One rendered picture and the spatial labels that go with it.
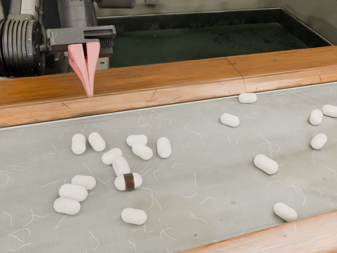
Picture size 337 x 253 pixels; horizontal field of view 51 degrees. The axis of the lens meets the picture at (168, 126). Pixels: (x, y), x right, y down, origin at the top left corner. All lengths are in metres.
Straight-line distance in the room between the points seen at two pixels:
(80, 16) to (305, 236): 0.44
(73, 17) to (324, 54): 0.58
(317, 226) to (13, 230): 0.38
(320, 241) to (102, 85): 0.44
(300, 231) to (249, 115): 0.27
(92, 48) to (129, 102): 0.14
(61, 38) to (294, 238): 0.42
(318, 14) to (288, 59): 2.00
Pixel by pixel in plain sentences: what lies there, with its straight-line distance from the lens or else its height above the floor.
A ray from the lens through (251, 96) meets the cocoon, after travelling 0.69.
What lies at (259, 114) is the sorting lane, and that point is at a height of 0.74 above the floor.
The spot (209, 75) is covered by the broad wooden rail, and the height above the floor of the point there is 0.76.
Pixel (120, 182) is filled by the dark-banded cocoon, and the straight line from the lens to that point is 0.49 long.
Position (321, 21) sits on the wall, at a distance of 2.80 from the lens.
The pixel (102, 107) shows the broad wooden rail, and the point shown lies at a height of 0.75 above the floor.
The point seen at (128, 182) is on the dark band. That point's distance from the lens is 0.49.
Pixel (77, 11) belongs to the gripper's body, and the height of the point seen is 0.91.
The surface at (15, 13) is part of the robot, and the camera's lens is 0.89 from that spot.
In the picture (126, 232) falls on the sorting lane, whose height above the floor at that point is 0.74.
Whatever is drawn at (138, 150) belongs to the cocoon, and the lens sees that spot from 0.54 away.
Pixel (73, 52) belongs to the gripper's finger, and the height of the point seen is 0.87.
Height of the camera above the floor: 1.13
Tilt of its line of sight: 39 degrees down
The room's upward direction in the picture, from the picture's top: 5 degrees clockwise
